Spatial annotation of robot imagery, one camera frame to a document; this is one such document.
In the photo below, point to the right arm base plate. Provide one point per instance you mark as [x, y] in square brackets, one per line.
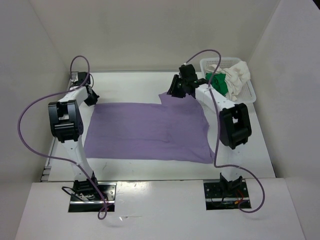
[215, 199]

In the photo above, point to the white t shirt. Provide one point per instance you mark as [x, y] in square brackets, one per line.
[236, 77]

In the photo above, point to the green t shirt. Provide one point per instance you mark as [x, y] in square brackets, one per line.
[218, 82]

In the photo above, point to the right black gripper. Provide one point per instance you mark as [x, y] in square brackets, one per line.
[173, 90]

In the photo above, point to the white plastic basket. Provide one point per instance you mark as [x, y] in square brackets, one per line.
[247, 94]

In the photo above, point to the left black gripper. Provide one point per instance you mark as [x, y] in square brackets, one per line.
[93, 100]

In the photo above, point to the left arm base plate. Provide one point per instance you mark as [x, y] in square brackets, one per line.
[80, 203]

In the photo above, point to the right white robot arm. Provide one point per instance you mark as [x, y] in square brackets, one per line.
[233, 126]

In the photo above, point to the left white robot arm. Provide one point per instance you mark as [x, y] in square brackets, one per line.
[67, 126]

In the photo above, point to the purple t shirt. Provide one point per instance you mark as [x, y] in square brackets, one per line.
[174, 130]

